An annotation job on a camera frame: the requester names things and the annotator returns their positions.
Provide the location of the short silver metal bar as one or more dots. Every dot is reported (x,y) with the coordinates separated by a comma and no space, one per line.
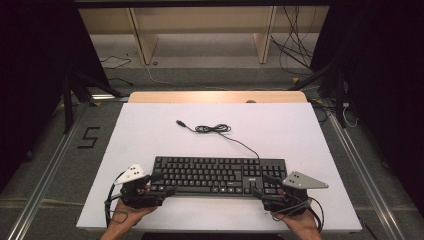
(108,97)

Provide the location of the black curtain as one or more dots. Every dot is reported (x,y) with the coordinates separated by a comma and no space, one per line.
(386,83)
(33,83)

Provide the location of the black keyboard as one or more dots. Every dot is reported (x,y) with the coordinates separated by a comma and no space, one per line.
(216,175)

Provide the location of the black metal stand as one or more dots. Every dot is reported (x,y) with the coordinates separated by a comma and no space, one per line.
(339,100)
(68,106)

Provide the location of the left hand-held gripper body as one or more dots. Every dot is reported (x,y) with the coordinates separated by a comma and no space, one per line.
(135,196)

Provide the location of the person's right hand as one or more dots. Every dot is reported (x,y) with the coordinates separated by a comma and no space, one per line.
(300,220)

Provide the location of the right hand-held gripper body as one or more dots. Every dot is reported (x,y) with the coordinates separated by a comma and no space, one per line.
(291,199)

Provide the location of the aluminium floor rail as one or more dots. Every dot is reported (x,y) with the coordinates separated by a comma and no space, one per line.
(366,180)
(43,180)

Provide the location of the person's left hand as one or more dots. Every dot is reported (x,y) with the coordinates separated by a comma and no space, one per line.
(126,217)

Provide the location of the light wooden shelf unit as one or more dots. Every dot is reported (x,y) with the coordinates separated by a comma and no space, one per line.
(200,20)

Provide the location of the white board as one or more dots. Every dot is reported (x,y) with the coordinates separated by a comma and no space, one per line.
(216,140)

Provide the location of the wooden table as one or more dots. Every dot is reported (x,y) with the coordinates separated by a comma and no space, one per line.
(216,97)

